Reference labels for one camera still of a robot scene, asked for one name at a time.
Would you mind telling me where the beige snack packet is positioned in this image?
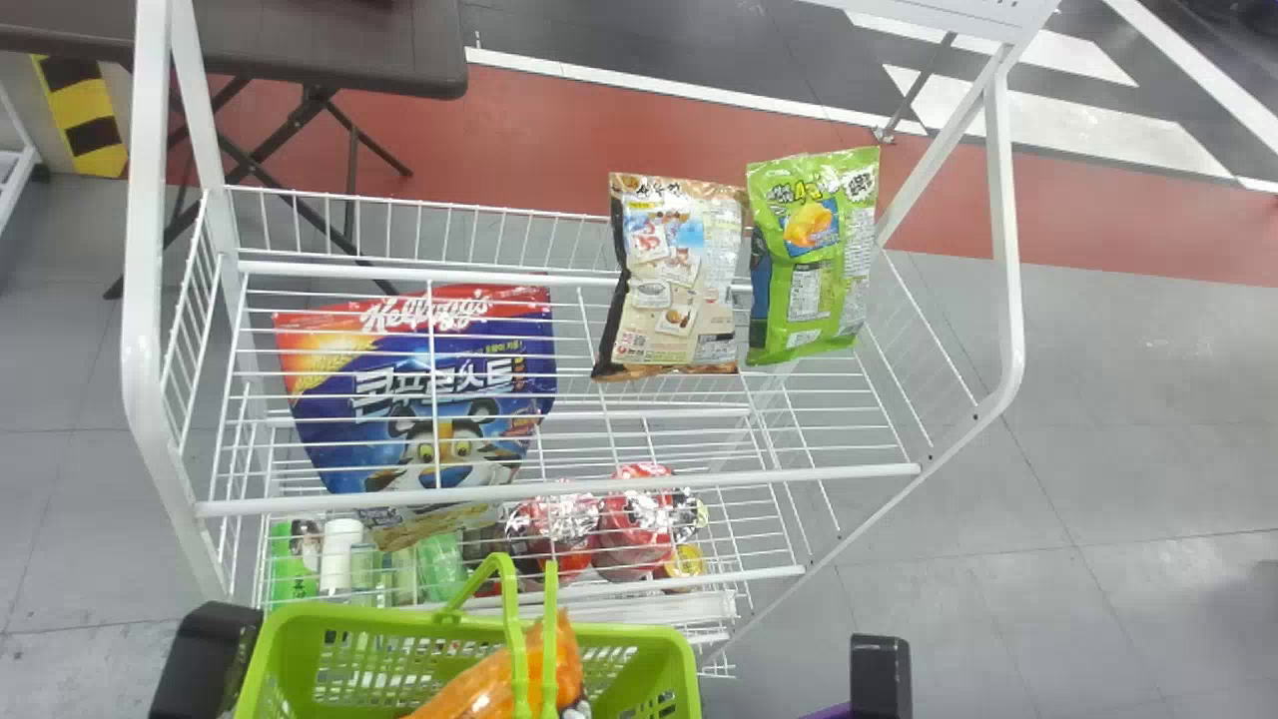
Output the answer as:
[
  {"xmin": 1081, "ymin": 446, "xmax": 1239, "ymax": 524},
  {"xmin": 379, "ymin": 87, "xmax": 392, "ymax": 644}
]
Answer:
[{"xmin": 591, "ymin": 173, "xmax": 749, "ymax": 383}]

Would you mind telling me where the red noodle cup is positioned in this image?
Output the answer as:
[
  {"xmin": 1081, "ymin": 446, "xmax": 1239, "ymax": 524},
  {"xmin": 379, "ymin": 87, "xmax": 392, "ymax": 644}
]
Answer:
[
  {"xmin": 502, "ymin": 493, "xmax": 602, "ymax": 586},
  {"xmin": 593, "ymin": 462, "xmax": 711, "ymax": 586}
]

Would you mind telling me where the green snack packet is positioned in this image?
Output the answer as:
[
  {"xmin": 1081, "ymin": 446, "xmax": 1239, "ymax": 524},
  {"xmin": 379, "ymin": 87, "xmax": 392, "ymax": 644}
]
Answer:
[{"xmin": 745, "ymin": 147, "xmax": 883, "ymax": 367}]

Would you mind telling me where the blue cereal bag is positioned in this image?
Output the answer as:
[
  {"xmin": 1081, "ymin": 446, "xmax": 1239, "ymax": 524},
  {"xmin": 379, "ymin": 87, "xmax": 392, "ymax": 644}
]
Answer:
[{"xmin": 272, "ymin": 285, "xmax": 559, "ymax": 526}]

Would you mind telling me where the white bottle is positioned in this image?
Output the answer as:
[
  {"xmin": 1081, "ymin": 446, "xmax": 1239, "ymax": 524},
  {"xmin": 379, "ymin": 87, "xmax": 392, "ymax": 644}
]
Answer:
[{"xmin": 319, "ymin": 517, "xmax": 365, "ymax": 596}]

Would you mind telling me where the orange snack packet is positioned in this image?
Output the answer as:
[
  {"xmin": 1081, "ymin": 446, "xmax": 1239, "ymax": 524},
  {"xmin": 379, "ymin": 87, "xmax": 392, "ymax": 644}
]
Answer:
[{"xmin": 399, "ymin": 608, "xmax": 586, "ymax": 719}]

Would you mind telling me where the dark side table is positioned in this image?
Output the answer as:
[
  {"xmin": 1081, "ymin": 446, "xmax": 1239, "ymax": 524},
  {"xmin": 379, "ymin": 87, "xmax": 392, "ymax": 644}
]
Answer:
[{"xmin": 0, "ymin": 0, "xmax": 470, "ymax": 301}]

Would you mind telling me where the green basket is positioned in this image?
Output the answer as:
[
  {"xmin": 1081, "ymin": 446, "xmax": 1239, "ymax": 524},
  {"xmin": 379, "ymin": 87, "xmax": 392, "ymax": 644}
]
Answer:
[{"xmin": 234, "ymin": 552, "xmax": 704, "ymax": 719}]

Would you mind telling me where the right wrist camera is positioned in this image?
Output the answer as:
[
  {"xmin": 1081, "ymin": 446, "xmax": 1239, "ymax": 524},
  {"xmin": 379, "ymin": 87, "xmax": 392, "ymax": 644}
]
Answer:
[{"xmin": 850, "ymin": 634, "xmax": 913, "ymax": 719}]

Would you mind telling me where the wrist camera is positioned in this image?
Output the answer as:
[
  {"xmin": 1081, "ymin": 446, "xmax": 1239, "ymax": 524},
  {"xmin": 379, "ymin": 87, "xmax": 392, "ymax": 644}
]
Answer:
[
  {"xmin": 149, "ymin": 601, "xmax": 264, "ymax": 719},
  {"xmin": 850, "ymin": 634, "xmax": 913, "ymax": 719}
]

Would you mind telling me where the white wire rack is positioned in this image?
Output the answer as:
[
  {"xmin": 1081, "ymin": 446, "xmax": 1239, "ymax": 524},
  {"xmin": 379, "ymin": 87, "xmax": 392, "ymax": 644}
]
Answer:
[{"xmin": 120, "ymin": 0, "xmax": 1061, "ymax": 680}]

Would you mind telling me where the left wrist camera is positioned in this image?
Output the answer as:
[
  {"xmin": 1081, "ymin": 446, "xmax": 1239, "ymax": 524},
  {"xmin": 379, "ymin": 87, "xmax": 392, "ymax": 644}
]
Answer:
[{"xmin": 149, "ymin": 601, "xmax": 264, "ymax": 719}]

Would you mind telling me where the yellow black striped post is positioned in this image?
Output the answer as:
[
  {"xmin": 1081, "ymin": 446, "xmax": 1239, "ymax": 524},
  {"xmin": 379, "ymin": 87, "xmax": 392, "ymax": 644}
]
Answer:
[{"xmin": 29, "ymin": 55, "xmax": 130, "ymax": 180}]

